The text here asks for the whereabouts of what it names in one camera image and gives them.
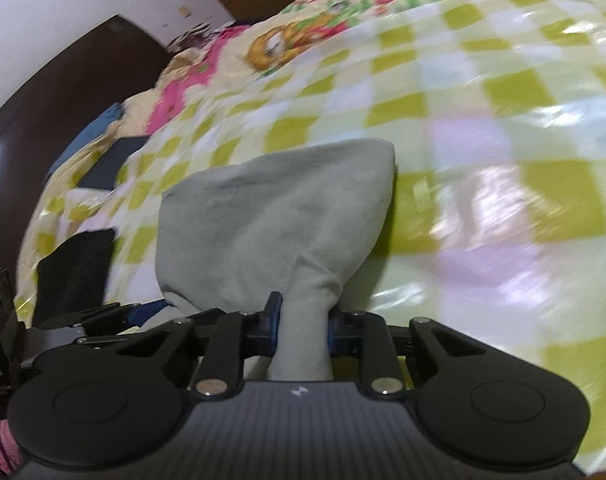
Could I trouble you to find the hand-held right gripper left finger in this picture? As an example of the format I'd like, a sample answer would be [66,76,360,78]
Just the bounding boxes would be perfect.
[118,292,284,397]

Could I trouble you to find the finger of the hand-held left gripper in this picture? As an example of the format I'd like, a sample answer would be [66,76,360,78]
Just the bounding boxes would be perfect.
[37,300,171,357]

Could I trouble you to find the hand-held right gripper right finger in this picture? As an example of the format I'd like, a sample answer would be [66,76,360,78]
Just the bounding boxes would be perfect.
[327,310,484,398]

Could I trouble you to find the grey-green pants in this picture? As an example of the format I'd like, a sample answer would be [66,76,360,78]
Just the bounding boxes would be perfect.
[155,137,398,383]

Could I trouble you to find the black folded cloth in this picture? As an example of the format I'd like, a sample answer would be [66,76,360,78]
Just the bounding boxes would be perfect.
[35,228,116,331]

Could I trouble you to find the dark blue folded cloth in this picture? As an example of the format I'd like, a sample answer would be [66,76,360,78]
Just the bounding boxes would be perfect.
[77,136,150,191]

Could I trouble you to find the dark wooden headboard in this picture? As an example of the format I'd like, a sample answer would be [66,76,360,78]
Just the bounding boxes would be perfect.
[0,14,176,271]

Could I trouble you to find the patterned cloth bundle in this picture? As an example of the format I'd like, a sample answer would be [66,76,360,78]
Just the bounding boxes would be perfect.
[165,20,254,53]

